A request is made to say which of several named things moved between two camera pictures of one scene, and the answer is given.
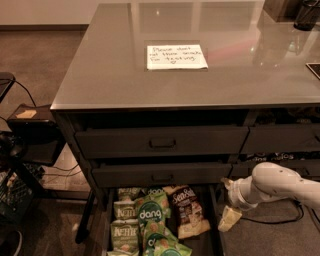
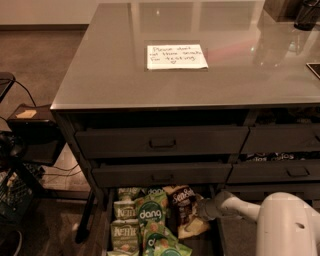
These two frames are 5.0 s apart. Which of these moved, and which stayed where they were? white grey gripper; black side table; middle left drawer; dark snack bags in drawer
Moved: white grey gripper
Stayed: black side table; dark snack bags in drawer; middle left drawer
